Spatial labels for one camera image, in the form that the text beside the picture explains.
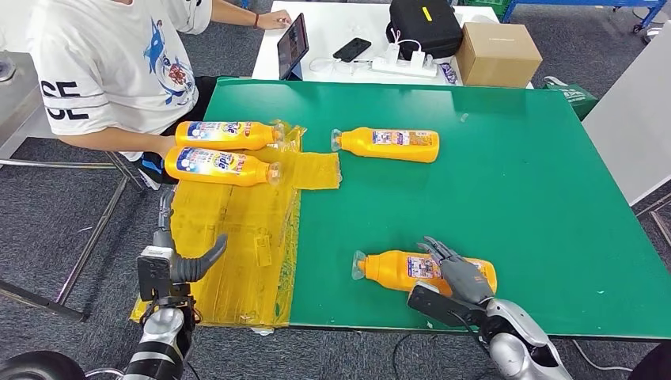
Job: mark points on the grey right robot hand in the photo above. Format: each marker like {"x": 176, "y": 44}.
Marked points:
{"x": 466, "y": 278}

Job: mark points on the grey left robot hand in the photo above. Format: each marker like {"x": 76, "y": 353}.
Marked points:
{"x": 196, "y": 267}

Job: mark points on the person's left hand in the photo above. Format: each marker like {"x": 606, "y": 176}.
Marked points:
{"x": 275, "y": 20}

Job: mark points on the orange detergent bottle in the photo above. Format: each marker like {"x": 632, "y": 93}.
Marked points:
{"x": 251, "y": 173}
{"x": 382, "y": 270}
{"x": 262, "y": 136}
{"x": 362, "y": 144}

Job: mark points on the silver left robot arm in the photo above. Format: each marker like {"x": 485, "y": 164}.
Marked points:
{"x": 157, "y": 335}

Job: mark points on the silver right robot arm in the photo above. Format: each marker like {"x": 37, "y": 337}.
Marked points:
{"x": 516, "y": 351}

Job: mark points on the black tablet on stand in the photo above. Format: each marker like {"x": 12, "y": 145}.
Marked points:
{"x": 292, "y": 47}

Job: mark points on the yellow taped cardboard mat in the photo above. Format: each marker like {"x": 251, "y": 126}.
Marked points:
{"x": 236, "y": 236}

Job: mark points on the black smartphone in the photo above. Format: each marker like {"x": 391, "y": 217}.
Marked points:
{"x": 352, "y": 50}

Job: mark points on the steel bench with legs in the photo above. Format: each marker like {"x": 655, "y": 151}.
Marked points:
{"x": 89, "y": 246}

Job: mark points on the white plug charger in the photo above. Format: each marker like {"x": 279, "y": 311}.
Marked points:
{"x": 393, "y": 54}
{"x": 417, "y": 58}

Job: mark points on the white power strip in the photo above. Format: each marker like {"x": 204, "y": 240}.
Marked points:
{"x": 403, "y": 69}

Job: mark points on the black zip case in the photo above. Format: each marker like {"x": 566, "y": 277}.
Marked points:
{"x": 424, "y": 31}

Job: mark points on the person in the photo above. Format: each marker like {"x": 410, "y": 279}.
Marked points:
{"x": 105, "y": 63}

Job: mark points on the purple snack packet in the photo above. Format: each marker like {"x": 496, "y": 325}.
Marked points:
{"x": 448, "y": 73}

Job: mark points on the black round stool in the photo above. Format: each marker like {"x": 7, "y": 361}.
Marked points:
{"x": 36, "y": 370}

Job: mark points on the dark round stool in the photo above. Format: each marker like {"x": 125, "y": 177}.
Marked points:
{"x": 655, "y": 367}

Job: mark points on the green shopping bag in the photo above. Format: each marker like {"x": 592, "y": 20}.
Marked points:
{"x": 574, "y": 97}

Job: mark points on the green plastic crate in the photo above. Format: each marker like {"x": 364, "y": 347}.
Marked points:
{"x": 487, "y": 2}

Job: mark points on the brown cardboard box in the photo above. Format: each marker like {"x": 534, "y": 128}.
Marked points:
{"x": 498, "y": 57}

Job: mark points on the white panel table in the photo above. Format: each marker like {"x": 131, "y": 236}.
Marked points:
{"x": 634, "y": 120}

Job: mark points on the round metal dish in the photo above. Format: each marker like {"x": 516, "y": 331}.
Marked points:
{"x": 5, "y": 71}

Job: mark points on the blue metal rack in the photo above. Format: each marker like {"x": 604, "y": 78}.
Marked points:
{"x": 576, "y": 2}

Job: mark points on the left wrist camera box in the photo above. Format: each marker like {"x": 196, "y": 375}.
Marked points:
{"x": 154, "y": 278}

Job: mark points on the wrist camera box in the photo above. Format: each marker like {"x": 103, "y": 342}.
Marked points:
{"x": 154, "y": 278}
{"x": 430, "y": 307}

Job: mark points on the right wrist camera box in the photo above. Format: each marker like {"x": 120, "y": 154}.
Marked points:
{"x": 430, "y": 307}

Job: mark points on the grey metal floor frame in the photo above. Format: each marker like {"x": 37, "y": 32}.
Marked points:
{"x": 660, "y": 226}

